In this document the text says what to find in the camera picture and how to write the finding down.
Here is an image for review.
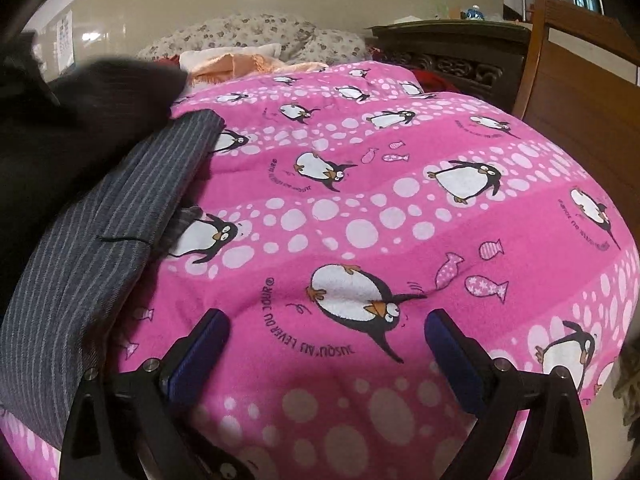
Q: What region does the pink penguin print blanket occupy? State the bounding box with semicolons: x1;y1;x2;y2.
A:
1;59;639;479

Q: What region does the orange fringed towel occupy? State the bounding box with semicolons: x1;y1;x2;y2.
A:
188;53;329;88

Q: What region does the grey pinstriped suit jacket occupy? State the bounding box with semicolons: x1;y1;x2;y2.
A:
1;110;224;448

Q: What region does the floral print quilt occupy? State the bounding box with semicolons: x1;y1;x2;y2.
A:
138;12;371;65

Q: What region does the dark carved wooden headboard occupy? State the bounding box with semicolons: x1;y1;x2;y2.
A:
371;20;530;113

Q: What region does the brown wooden cabinet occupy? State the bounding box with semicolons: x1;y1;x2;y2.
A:
512;0;639;238

